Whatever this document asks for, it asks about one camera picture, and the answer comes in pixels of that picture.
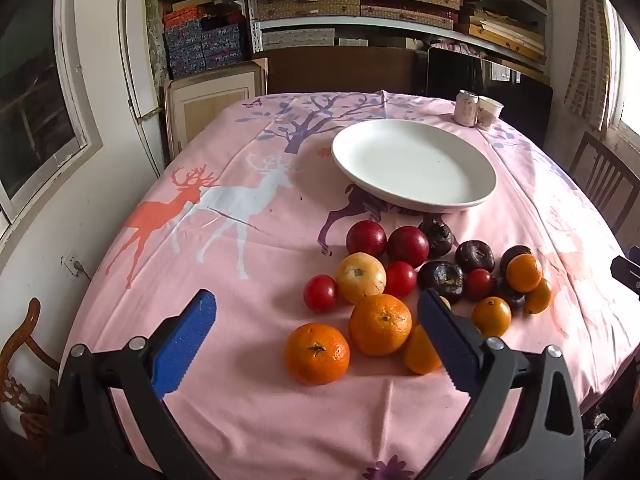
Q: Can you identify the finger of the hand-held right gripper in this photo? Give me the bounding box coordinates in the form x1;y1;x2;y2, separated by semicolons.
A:
611;246;640;303

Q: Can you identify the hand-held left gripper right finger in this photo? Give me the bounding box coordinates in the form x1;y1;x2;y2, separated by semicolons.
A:
417;287;586;480

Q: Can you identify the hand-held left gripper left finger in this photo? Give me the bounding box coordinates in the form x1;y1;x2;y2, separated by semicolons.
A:
50;289;221;480

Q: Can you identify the small orange mandarin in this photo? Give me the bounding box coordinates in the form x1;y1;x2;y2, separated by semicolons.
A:
471;296;513;338
506;254;543;293
524;277;553;315
403;324;443;376

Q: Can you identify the dark water chestnut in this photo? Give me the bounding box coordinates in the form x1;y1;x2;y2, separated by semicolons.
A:
500;245;535;278
495;277;527;311
417;260;465;305
454;240;496;273
417;217;456;259

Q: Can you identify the large orange mandarin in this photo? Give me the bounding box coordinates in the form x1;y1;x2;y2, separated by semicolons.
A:
348;293;413;357
284;323;351;387

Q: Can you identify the red cherry tomato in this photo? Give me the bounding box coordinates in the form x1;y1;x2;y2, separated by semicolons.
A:
465;268;496;301
303;274;338;313
384;261;417;298

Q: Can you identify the yellow round fruit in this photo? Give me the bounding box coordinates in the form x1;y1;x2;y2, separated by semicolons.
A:
334;252;387;305

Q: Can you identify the white plate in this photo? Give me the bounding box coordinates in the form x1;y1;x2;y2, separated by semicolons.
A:
331;119;498;213

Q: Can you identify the dark wooden chair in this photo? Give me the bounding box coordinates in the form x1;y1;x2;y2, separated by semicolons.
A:
567;131;640;236

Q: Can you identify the pink deer print tablecloth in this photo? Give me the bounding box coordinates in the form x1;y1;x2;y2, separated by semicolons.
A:
65;91;640;480

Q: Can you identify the dark red plum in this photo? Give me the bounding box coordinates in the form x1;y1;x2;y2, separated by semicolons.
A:
386;226;431;268
346;220;388;259

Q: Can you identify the carved wooden chair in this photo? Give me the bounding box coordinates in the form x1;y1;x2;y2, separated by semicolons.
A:
0;297;63;441

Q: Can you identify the bright window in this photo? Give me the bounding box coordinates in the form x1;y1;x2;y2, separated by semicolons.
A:
602;0;640;141

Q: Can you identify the white paper cup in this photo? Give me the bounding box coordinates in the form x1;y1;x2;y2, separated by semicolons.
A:
477;96;504;132

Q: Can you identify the beige curtain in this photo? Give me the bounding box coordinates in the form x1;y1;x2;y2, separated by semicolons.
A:
562;0;613;131

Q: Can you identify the white drink can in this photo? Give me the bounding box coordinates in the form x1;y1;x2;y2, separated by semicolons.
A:
454;90;480;126

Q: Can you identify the wooden framed panel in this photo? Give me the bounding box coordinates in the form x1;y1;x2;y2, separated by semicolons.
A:
162;57;268;161

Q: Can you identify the black panel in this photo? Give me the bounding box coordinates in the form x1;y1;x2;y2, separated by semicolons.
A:
426;46;553;148

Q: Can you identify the white leaning board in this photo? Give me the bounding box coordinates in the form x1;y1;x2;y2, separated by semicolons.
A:
117;0;166;176

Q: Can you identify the white framed window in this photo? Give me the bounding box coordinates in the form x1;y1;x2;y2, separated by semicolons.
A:
0;0;103;226

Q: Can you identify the brown wooden board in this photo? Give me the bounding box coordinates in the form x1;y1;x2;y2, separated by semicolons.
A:
252;47;426;96

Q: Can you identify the stack of blue floral boxes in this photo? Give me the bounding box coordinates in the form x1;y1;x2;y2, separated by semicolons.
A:
162;5;248;78

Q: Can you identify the marble slab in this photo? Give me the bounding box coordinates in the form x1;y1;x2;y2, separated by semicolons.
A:
144;0;171;81

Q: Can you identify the metal shelf unit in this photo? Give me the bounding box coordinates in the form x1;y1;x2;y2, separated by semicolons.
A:
245;0;551;86

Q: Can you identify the wall socket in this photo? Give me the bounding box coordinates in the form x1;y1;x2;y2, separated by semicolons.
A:
61;251;87;278

